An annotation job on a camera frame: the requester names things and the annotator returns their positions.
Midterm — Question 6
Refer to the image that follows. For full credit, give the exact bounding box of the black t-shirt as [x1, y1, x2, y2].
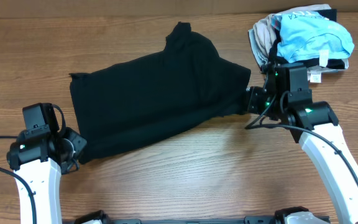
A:
[70, 22, 251, 164]

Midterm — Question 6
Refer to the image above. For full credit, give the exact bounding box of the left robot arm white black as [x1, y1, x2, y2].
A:
[7, 126, 109, 223]

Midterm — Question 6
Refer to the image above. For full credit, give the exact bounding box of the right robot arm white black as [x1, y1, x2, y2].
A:
[244, 87, 358, 223]

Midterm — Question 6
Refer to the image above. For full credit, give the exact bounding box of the black folded garment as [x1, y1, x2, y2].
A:
[267, 8, 346, 71]

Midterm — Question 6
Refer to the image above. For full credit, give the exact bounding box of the grey folded garment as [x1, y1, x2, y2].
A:
[249, 26, 283, 75]

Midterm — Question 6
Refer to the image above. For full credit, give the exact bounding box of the beige folded garment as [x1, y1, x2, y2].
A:
[248, 4, 349, 80]

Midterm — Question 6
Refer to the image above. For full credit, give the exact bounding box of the light blue folded garment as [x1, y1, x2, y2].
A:
[272, 11, 354, 63]

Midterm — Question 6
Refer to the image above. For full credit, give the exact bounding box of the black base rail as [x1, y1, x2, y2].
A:
[63, 210, 331, 224]

